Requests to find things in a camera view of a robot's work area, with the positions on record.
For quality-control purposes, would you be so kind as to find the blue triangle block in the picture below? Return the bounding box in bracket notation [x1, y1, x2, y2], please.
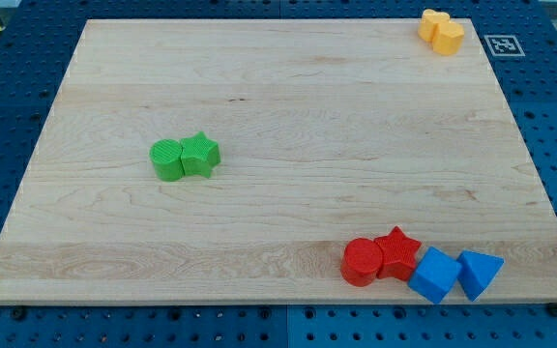
[457, 250, 505, 302]

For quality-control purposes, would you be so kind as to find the wooden board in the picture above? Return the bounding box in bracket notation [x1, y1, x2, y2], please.
[0, 18, 557, 305]

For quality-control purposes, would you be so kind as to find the green star block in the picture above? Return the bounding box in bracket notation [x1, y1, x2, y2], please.
[180, 131, 220, 178]

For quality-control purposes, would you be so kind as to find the green cylinder block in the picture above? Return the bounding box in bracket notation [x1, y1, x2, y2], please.
[149, 139, 184, 182]

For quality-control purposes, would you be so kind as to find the red cylinder block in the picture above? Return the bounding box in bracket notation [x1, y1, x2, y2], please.
[340, 238, 383, 287]

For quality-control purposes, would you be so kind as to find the red star block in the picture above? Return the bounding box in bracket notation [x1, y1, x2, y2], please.
[374, 226, 422, 281]

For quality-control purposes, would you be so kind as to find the blue cube block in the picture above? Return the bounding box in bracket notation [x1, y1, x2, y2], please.
[407, 246, 462, 304]

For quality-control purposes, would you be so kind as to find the yellow heart block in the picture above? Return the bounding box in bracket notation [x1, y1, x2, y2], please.
[418, 9, 451, 43]

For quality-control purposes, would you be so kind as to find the yellow hexagon block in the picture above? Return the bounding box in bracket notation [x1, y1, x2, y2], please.
[431, 21, 465, 56]

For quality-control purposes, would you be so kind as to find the white fiducial marker tag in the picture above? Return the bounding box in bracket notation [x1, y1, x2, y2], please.
[484, 35, 525, 57]

